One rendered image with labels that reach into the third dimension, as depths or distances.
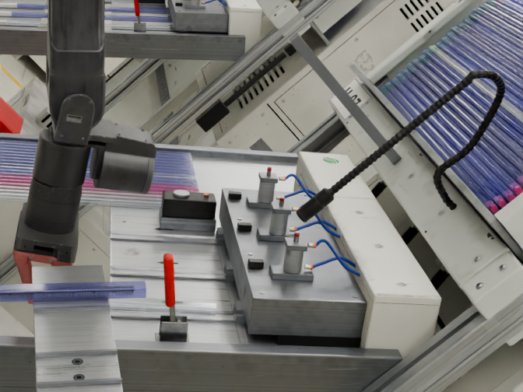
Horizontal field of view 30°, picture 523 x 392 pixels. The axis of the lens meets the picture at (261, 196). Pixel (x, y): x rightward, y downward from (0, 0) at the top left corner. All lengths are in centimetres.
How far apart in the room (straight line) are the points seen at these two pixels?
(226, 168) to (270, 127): 87
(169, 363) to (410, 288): 29
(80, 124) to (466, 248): 46
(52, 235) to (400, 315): 40
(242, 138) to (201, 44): 27
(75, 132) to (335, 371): 39
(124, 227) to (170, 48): 110
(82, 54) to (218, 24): 148
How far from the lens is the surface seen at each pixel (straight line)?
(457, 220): 121
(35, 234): 109
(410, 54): 163
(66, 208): 109
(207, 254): 134
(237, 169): 167
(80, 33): 101
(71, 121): 104
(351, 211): 133
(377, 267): 118
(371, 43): 252
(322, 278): 117
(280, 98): 251
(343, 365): 112
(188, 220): 140
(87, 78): 103
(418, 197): 130
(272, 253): 122
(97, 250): 263
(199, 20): 248
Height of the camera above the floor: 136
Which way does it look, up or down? 8 degrees down
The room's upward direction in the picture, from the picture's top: 50 degrees clockwise
